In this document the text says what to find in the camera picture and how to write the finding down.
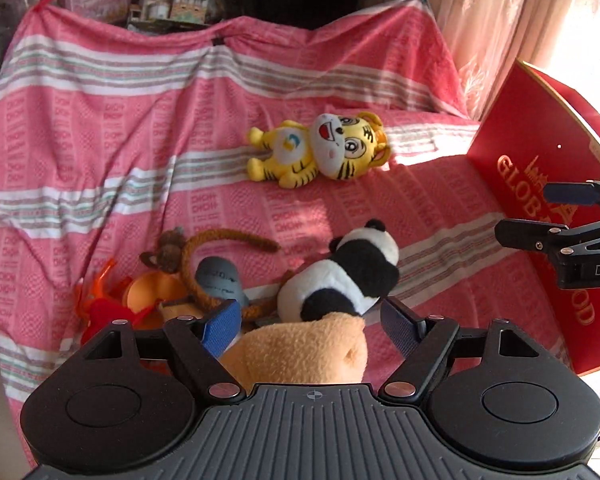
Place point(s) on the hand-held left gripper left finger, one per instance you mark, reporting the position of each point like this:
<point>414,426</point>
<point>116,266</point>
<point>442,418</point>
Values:
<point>223,331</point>

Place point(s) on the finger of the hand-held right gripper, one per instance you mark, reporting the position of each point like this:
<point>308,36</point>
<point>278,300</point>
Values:
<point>530,235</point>
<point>569,193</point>

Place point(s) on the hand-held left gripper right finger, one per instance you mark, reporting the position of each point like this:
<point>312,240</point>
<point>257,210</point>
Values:
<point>399,331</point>

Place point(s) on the red cardboard box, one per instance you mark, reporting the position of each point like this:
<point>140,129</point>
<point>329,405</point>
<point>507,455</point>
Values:
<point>530,135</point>

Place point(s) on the tan plush toy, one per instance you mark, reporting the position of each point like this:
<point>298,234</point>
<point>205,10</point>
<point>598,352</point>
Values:
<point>300,355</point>

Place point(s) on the grey plush toy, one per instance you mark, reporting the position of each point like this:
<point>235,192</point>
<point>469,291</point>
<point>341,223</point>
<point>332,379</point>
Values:
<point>219,277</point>

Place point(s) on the black and white panda plush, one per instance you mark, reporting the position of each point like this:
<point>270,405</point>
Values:
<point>337,280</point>

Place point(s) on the brown long-tailed monkey plush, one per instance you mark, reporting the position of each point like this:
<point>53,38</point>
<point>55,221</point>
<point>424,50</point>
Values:
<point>192,255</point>

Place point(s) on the red and orange plush toy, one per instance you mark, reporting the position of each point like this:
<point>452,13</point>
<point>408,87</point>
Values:
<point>107,312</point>

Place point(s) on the yellow tiger plush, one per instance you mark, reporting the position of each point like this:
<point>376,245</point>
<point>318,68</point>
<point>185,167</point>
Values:
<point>340,150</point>

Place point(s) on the cream patterned curtain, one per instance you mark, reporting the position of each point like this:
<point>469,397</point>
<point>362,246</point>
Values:
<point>495,15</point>

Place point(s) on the pink striped blanket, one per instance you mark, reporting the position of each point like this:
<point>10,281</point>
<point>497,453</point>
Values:
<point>130,135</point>

